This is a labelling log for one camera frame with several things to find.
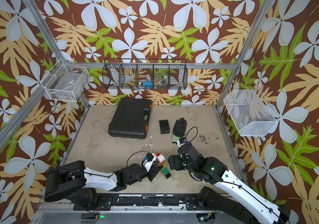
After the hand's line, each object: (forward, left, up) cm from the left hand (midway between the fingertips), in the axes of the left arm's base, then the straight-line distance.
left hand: (161, 162), depth 78 cm
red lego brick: (+3, +2, +4) cm, 6 cm away
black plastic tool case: (+36, +23, -5) cm, 43 cm away
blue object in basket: (+49, +10, +17) cm, 52 cm away
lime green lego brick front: (-2, -1, -2) cm, 4 cm away
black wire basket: (+58, +12, +20) cm, 62 cm away
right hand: (-1, -5, +8) cm, 9 cm away
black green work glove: (+27, -13, -9) cm, 31 cm away
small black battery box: (+32, -2, -9) cm, 33 cm away
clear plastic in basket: (+53, +1, +17) cm, 55 cm away
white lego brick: (0, 0, +6) cm, 6 cm away
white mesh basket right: (+23, -53, +16) cm, 60 cm away
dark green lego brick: (-4, -3, -4) cm, 6 cm away
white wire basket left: (+42, +61, +23) cm, 77 cm away
